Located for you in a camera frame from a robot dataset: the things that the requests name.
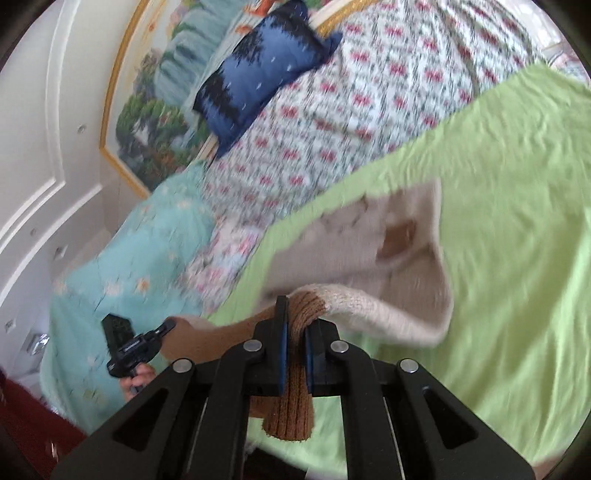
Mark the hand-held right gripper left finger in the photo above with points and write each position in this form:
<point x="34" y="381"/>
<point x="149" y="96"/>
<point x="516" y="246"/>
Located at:
<point x="282" y="355"/>

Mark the gold framed landscape painting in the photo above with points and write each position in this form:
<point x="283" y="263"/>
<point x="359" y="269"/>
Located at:
<point x="152" y="115"/>

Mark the floral patterned bedsheet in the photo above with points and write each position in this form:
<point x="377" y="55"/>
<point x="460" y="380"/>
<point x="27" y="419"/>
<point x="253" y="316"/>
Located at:
<point x="369" y="83"/>

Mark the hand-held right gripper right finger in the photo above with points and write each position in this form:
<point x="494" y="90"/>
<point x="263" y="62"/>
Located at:
<point x="308" y="357"/>

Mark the dark blue printed pillow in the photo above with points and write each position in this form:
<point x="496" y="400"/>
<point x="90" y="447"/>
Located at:
<point x="263" y="74"/>

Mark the light green blanket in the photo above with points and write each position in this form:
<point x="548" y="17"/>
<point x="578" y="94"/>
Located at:
<point x="508" y="258"/>

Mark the white wall socket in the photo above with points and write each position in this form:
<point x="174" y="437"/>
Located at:
<point x="9" y="326"/>
<point x="60" y="252"/>

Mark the person's left hand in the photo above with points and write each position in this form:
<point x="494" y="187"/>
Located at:
<point x="141" y="381"/>

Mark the light blue floral quilt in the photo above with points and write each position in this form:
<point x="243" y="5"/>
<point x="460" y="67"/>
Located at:
<point x="138" y="277"/>

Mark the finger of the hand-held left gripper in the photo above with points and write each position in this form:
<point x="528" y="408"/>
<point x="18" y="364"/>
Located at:
<point x="161" y="331"/>

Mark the beige knitted sweater brown trim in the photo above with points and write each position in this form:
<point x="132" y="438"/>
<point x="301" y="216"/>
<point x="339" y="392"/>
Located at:
<point x="351" y="277"/>

